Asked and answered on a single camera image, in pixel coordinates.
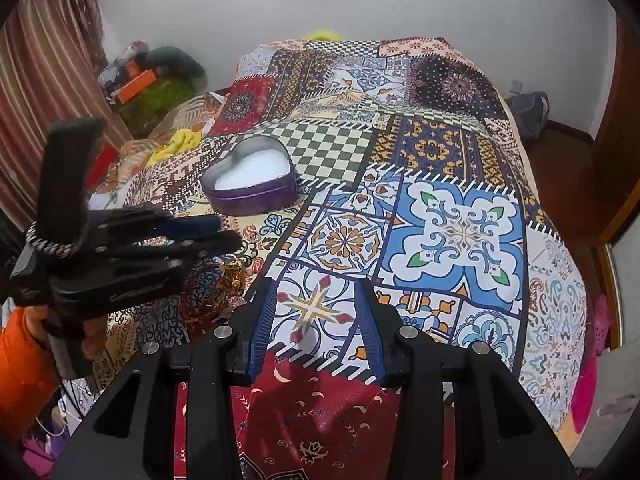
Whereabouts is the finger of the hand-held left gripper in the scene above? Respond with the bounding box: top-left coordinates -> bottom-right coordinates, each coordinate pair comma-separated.
89,207 -> 222,242
99,232 -> 244,282

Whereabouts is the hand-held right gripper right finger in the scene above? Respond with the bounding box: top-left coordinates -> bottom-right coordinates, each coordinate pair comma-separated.
352,277 -> 581,480

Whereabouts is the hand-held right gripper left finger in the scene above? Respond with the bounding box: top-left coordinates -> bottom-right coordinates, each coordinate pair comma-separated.
50,276 -> 281,480

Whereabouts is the purple heart-shaped tin box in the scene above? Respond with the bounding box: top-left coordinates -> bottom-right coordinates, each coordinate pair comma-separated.
201,135 -> 301,216

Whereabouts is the person's left forearm orange sleeve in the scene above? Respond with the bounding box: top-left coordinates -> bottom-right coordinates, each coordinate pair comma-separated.
0,306 -> 62,442

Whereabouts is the person's left hand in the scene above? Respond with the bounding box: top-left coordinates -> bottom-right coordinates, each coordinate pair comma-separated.
81,317 -> 109,360

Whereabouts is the yellow cloth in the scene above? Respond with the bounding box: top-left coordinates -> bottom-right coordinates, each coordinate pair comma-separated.
147,129 -> 204,166

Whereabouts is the red box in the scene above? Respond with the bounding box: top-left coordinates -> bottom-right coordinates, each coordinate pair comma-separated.
91,144 -> 119,182

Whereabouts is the bright green bag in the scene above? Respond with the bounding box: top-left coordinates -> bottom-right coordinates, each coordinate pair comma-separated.
117,80 -> 197,137

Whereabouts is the colourful patchwork blanket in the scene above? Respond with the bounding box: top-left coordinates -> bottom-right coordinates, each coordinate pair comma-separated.
90,37 -> 589,480

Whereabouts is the orange box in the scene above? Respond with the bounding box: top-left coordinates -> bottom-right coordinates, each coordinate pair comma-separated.
112,69 -> 157,104

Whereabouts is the dark green bag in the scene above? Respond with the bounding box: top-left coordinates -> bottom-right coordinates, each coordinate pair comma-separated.
145,46 -> 208,92

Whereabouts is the striped red curtain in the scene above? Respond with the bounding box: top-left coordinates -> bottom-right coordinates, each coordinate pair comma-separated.
0,0 -> 134,231

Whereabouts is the pink fluffy cloth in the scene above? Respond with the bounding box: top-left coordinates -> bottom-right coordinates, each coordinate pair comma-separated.
571,352 -> 599,434

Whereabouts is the pink slipper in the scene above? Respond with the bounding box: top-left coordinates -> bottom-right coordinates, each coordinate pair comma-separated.
592,295 -> 612,350

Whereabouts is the grey backpack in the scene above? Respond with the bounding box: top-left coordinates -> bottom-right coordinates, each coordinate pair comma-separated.
510,91 -> 550,140

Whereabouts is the wooden wardrobe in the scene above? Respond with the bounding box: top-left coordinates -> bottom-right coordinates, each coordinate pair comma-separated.
590,15 -> 640,351

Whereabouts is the white cable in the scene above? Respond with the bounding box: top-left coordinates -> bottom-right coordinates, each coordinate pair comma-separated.
44,395 -> 93,442

